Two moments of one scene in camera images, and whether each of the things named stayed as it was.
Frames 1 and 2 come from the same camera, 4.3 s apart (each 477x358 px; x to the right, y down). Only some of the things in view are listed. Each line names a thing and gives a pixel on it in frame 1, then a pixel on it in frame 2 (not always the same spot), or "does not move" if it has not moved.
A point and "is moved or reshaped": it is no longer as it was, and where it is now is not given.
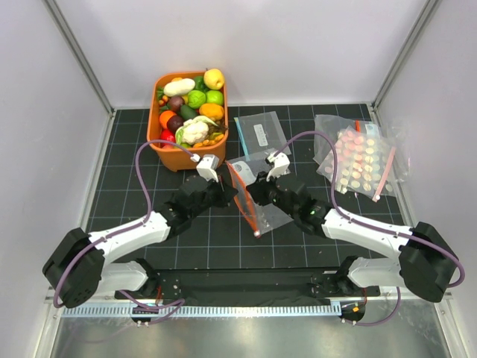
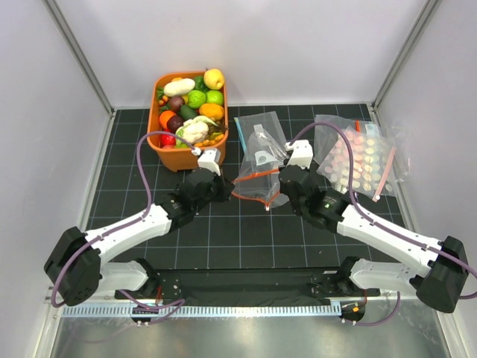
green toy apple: [215, 97] does not move
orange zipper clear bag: [261, 218] is moved or reshaped
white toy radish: [179, 87] does not move
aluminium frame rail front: [200, 310] does not move
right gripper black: [258, 189] -> [282, 189]
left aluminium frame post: [85, 60] does not move
